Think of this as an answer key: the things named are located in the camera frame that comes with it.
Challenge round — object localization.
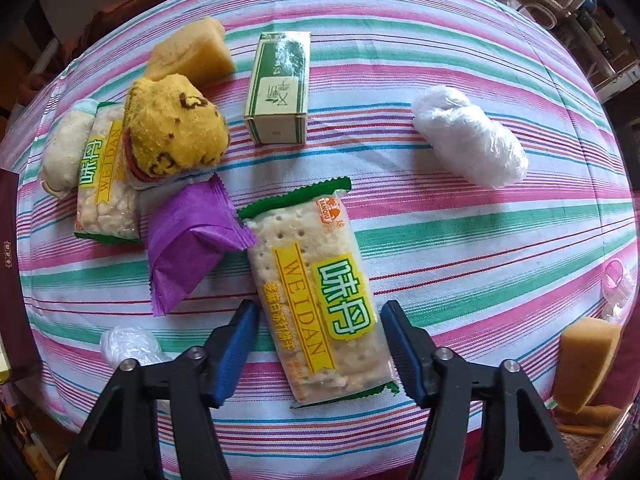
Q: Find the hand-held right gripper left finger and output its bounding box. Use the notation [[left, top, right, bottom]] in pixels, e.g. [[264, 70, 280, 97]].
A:
[[62, 299, 261, 480]]

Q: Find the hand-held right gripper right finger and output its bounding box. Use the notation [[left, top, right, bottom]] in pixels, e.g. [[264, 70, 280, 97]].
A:
[[380, 300, 576, 480]]

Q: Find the large green-edged cracker packet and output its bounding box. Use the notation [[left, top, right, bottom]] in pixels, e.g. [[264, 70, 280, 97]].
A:
[[236, 176, 403, 409]]

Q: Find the small clear plastic bag bundle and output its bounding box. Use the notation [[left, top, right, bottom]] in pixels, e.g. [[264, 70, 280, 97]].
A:
[[100, 326, 163, 368]]

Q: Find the purple snack packet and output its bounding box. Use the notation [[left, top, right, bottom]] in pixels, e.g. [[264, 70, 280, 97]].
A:
[[146, 174, 257, 317]]

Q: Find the dark red gift box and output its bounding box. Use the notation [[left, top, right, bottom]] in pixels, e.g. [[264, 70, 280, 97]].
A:
[[0, 167, 23, 346]]

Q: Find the white bread roll packet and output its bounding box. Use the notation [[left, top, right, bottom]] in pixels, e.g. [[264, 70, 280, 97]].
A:
[[40, 107, 98, 198]]

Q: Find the green and white carton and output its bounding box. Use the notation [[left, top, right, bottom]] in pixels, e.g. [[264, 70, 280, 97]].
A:
[[243, 31, 312, 147]]

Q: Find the yellow sponge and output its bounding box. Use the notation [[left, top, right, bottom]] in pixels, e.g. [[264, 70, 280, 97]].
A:
[[551, 317, 623, 413], [145, 16, 237, 88]]

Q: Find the striped bed sheet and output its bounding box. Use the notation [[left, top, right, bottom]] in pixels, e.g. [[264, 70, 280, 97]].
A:
[[0, 0, 636, 480]]

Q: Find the wicker chair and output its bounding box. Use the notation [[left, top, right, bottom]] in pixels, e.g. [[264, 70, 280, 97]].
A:
[[550, 400, 640, 480]]

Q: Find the small green-edged cracker packet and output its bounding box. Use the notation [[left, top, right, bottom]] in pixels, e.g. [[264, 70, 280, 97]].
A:
[[74, 101, 143, 246]]

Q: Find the clear pink-printed plastic bag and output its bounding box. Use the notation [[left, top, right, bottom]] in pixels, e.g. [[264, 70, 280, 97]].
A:
[[600, 255, 638, 321]]

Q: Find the large white plastic bag bundle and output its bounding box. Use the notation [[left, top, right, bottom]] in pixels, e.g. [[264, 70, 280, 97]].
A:
[[411, 85, 529, 190]]

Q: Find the yellow rolled sock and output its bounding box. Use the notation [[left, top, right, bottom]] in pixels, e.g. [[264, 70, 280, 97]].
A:
[[121, 74, 230, 183]]

